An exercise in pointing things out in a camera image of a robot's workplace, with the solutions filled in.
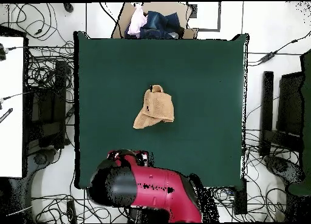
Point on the tan terry towel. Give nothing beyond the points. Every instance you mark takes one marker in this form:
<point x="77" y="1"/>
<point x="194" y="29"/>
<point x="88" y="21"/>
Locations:
<point x="158" y="107"/>

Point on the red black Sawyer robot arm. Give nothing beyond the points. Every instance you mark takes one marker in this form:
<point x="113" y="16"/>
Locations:
<point x="158" y="185"/>

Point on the black flat panel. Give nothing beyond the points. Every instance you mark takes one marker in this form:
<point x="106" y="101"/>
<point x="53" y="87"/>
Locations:
<point x="290" y="105"/>

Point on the dark green table cloth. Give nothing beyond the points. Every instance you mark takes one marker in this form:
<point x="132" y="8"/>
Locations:
<point x="109" y="88"/>

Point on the black power strip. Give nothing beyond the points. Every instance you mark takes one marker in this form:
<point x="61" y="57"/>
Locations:
<point x="71" y="210"/>

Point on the grey chair base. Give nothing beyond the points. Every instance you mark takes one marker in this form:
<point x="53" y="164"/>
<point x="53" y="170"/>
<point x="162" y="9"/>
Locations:
<point x="40" y="159"/>

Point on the black equipment stand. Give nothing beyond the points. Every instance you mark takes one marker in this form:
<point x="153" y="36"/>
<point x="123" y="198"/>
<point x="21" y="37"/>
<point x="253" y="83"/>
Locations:
<point x="46" y="107"/>

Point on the white desk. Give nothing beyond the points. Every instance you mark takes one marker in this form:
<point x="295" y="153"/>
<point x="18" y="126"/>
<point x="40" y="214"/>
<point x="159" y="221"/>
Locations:
<point x="11" y="136"/>

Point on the black label strip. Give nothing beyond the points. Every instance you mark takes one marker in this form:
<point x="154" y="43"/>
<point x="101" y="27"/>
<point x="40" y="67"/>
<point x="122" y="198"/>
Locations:
<point x="6" y="115"/>

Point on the black box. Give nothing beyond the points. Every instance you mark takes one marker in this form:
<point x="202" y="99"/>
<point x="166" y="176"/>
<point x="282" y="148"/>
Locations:
<point x="240" y="199"/>

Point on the pink garment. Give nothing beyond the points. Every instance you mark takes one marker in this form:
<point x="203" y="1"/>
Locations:
<point x="137" y="20"/>

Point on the blue jeans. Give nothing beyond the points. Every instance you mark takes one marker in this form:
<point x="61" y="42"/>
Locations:
<point x="160" y="25"/>

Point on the black gadget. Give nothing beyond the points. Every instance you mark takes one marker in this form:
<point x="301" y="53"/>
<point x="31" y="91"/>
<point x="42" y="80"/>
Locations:
<point x="2" y="54"/>

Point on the small black device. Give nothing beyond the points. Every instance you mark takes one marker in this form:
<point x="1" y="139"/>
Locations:
<point x="68" y="7"/>

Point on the brown cardboard box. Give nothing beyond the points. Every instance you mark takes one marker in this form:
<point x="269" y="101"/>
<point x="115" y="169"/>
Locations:
<point x="160" y="8"/>

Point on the black upright bar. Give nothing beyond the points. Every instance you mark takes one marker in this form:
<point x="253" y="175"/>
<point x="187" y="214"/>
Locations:
<point x="266" y="107"/>

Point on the black chair base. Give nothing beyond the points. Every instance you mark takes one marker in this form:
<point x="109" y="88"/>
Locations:
<point x="279" y="167"/>

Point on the dark green draped cloth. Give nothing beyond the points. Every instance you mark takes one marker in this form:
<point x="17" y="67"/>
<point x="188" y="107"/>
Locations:
<point x="307" y="92"/>

